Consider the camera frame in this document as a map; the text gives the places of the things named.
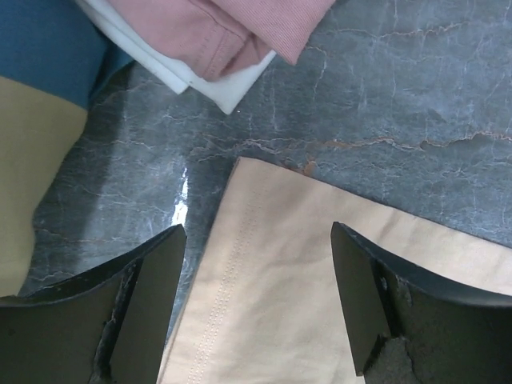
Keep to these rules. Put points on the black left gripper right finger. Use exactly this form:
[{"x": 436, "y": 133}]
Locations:
[{"x": 406, "y": 323}]

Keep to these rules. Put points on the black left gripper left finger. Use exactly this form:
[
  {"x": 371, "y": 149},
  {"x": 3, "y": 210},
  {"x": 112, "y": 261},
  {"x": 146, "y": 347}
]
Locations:
[{"x": 105, "y": 325}]

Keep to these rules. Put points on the beige t shirt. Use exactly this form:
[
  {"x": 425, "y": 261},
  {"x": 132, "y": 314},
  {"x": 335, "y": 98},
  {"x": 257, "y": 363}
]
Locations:
[{"x": 264, "y": 306}]

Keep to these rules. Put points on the folded white t shirt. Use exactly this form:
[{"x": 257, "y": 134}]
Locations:
[{"x": 226, "y": 93}]

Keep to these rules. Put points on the blue yellow striped pillow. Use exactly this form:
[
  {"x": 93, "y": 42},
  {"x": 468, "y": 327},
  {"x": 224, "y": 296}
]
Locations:
[{"x": 54, "y": 62}]

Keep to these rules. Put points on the folded pink t shirt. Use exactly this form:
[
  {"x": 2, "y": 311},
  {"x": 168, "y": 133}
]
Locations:
[{"x": 217, "y": 38}]

